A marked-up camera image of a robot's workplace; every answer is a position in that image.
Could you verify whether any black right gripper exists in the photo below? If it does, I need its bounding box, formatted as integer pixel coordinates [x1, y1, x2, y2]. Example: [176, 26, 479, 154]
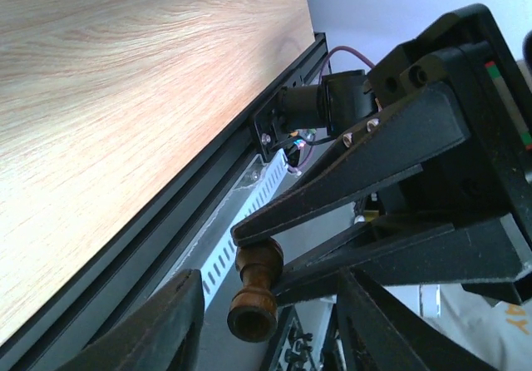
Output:
[231, 4, 531, 300]

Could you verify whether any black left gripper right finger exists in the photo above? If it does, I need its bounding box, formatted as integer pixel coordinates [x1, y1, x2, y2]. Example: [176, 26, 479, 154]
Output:
[337, 268, 493, 371]

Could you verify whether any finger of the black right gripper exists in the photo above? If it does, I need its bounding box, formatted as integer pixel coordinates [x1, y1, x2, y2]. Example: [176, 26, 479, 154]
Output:
[273, 215, 524, 305]

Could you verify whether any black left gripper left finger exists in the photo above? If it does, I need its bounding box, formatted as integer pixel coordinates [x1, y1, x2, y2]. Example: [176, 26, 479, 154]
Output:
[60, 270, 204, 370]

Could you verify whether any dark chess piece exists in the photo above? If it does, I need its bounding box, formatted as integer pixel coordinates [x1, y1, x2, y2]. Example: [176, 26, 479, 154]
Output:
[227, 238, 283, 343]

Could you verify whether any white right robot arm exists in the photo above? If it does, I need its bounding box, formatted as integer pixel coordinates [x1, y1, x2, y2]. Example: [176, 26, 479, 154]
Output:
[232, 4, 531, 305]

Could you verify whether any light blue cable duct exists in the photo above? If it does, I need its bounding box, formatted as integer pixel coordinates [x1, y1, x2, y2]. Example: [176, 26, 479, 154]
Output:
[201, 148, 290, 312]

